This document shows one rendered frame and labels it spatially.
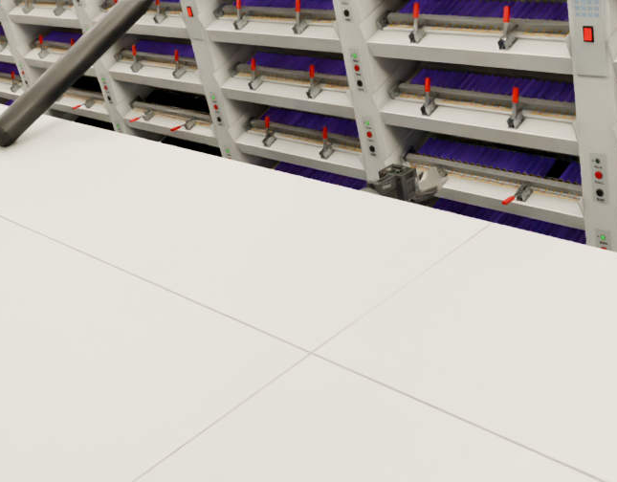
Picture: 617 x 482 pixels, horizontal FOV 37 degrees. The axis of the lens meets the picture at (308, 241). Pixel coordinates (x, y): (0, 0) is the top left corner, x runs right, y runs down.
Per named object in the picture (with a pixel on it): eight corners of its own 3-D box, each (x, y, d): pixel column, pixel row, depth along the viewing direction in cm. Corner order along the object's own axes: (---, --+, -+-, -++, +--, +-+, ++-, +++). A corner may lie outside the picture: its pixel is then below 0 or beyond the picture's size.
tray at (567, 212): (588, 231, 214) (579, 202, 208) (395, 187, 257) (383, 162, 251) (630, 173, 221) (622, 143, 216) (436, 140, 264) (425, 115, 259)
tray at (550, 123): (583, 156, 205) (567, 108, 197) (384, 123, 248) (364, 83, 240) (627, 98, 213) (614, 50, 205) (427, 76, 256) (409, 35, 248)
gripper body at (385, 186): (419, 166, 208) (383, 186, 202) (424, 201, 212) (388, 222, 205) (394, 162, 214) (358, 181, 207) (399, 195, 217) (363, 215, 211)
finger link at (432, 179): (451, 162, 212) (418, 174, 209) (455, 185, 214) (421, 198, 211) (445, 158, 214) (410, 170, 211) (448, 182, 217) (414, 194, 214)
